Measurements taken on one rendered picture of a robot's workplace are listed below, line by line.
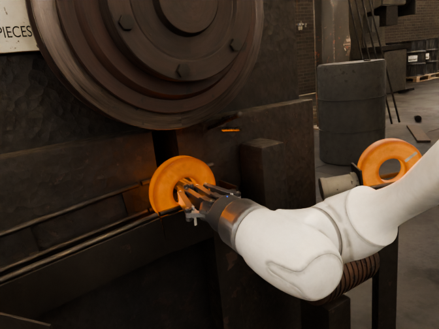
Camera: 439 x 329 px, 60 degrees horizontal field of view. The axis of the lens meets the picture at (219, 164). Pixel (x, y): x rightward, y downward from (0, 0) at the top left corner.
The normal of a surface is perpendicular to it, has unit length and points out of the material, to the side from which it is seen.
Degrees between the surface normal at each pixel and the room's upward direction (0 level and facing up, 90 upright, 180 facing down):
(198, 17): 90
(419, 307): 0
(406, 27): 90
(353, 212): 49
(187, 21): 90
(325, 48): 90
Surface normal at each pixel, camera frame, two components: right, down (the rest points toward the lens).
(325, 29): -0.84, 0.22
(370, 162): -0.04, 0.27
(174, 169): 0.52, 0.17
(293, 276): -0.63, 0.16
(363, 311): -0.10, -0.96
